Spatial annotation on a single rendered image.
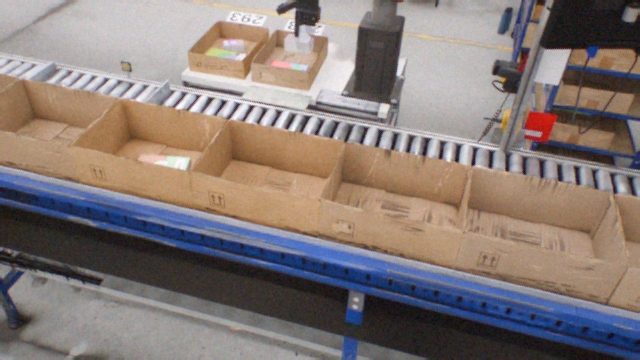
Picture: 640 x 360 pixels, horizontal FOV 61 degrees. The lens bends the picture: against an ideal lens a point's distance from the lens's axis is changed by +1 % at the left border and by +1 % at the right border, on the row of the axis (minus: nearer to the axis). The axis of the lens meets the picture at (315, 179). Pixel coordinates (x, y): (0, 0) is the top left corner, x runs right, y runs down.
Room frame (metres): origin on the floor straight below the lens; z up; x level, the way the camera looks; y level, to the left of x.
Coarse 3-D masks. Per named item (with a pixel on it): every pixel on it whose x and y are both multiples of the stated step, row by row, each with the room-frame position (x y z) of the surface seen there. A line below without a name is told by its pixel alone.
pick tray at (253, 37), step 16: (208, 32) 2.56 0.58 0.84; (224, 32) 2.68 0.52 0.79; (240, 32) 2.66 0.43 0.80; (256, 32) 2.64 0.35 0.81; (192, 48) 2.37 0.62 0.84; (208, 48) 2.54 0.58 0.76; (256, 48) 2.42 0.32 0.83; (192, 64) 2.31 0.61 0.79; (208, 64) 2.29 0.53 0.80; (224, 64) 2.27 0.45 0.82; (240, 64) 2.26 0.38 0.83
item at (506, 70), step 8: (496, 64) 1.87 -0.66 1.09; (504, 64) 1.86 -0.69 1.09; (512, 64) 1.87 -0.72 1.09; (520, 64) 1.88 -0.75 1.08; (496, 72) 1.85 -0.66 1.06; (504, 72) 1.84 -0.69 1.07; (512, 72) 1.84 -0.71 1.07; (520, 72) 1.83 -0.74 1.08; (504, 80) 1.87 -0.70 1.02; (512, 80) 1.84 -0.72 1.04
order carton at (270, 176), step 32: (224, 128) 1.43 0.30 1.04; (256, 128) 1.45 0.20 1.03; (224, 160) 1.41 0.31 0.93; (256, 160) 1.45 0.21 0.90; (288, 160) 1.42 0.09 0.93; (320, 160) 1.40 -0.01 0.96; (192, 192) 1.20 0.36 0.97; (224, 192) 1.17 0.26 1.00; (256, 192) 1.14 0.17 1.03; (288, 192) 1.12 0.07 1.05; (320, 192) 1.31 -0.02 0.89; (288, 224) 1.12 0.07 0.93
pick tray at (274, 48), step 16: (288, 32) 2.60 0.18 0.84; (272, 48) 2.55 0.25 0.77; (320, 48) 2.56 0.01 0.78; (256, 64) 2.24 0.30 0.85; (304, 64) 2.42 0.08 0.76; (320, 64) 2.39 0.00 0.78; (256, 80) 2.24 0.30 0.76; (272, 80) 2.22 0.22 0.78; (288, 80) 2.20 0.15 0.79; (304, 80) 2.19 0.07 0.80
